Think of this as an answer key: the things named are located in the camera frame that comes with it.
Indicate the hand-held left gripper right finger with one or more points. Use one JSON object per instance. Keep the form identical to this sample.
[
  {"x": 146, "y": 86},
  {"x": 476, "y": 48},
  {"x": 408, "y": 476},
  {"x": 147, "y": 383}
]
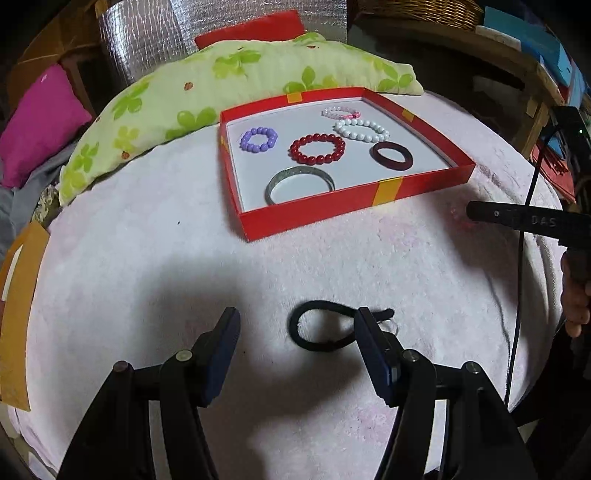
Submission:
[{"x": 374, "y": 355}]

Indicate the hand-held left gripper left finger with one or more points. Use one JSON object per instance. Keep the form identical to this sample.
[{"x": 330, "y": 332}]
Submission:
[{"x": 221, "y": 350}]

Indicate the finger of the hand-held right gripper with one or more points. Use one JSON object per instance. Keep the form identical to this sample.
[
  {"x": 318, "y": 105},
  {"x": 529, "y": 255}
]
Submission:
[{"x": 494, "y": 213}]

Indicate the red shallow cardboard box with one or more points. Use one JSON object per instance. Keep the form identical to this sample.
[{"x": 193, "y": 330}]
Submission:
[{"x": 378, "y": 193}]

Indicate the dark red bangle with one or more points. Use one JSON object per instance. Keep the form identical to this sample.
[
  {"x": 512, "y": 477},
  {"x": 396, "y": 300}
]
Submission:
[{"x": 376, "y": 157}]

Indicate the silver metal bangle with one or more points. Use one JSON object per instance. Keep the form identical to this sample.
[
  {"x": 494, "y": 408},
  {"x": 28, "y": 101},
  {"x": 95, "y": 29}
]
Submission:
[{"x": 300, "y": 171}]

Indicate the person's right hand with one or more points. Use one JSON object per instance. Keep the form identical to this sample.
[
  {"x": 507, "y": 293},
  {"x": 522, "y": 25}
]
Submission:
[{"x": 577, "y": 304}]

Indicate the red paper bag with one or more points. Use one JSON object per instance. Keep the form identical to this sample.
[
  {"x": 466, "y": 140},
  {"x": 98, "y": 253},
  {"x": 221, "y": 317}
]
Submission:
[{"x": 554, "y": 173}]

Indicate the wooden bench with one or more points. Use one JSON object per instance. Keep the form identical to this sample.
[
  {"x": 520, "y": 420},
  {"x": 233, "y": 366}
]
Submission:
[{"x": 461, "y": 50}]

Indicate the blue cardboard box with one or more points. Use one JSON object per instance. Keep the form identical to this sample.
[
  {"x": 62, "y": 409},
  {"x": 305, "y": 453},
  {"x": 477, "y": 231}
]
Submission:
[{"x": 531, "y": 41}]

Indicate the white patterned box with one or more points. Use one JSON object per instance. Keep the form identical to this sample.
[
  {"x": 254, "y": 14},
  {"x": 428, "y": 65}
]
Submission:
[{"x": 498, "y": 37}]

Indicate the orange paper bag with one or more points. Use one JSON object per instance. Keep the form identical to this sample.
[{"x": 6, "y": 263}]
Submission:
[{"x": 18, "y": 314}]

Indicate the wicker basket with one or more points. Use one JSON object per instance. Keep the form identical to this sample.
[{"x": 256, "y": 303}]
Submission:
[{"x": 415, "y": 11}]

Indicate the grey cloth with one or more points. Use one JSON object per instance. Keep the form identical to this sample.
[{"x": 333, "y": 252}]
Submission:
[{"x": 23, "y": 203}]

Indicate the green floral pillow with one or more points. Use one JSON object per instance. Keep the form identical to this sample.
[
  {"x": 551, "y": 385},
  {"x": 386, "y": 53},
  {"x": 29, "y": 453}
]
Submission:
[{"x": 258, "y": 64}]

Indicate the magenta pillow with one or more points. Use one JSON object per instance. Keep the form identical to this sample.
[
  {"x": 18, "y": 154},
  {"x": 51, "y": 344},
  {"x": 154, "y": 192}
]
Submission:
[{"x": 41, "y": 124}]

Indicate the red cushion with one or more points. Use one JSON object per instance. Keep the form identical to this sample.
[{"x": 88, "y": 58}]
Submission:
[{"x": 249, "y": 30}]

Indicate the silver foil insulation mat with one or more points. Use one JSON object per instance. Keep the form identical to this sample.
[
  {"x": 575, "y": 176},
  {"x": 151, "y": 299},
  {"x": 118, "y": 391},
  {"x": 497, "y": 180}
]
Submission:
[{"x": 152, "y": 37}]

